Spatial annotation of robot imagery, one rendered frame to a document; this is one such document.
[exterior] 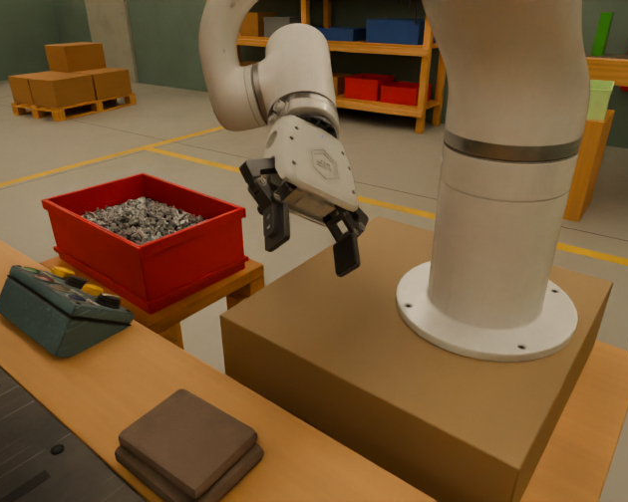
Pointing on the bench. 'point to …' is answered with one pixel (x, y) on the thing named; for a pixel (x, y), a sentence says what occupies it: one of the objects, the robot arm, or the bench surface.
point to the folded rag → (188, 449)
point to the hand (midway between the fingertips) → (314, 251)
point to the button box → (58, 313)
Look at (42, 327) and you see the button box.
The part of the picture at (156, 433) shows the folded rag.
